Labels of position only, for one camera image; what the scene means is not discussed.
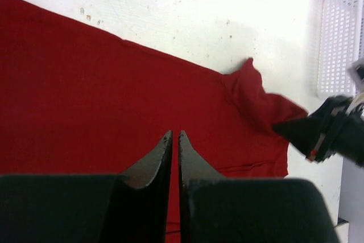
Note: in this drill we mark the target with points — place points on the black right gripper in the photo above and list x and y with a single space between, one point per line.
335 128

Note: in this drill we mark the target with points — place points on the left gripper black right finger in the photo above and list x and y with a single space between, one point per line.
214 208

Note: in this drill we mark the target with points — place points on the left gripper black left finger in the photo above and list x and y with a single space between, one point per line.
130 206

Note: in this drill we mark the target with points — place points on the red t-shirt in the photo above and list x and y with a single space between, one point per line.
79 100

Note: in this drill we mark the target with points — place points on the white perforated plastic basket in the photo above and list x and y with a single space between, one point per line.
341 44

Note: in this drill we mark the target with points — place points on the white wrist camera, right arm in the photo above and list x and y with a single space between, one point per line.
356 73

